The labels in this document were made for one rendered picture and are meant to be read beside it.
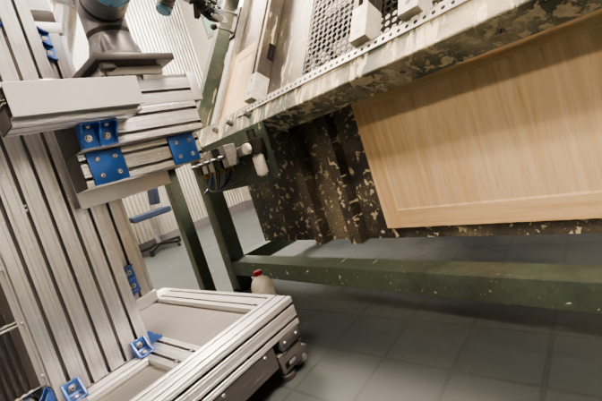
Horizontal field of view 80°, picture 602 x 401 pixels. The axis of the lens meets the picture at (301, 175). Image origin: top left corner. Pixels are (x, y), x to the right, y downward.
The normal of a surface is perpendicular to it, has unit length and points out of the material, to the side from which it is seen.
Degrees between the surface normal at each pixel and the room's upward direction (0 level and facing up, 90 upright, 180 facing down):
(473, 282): 90
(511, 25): 147
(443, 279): 90
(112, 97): 90
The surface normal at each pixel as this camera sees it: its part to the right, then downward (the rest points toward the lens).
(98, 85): 0.73, -0.18
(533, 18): -0.13, 0.94
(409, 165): -0.69, 0.27
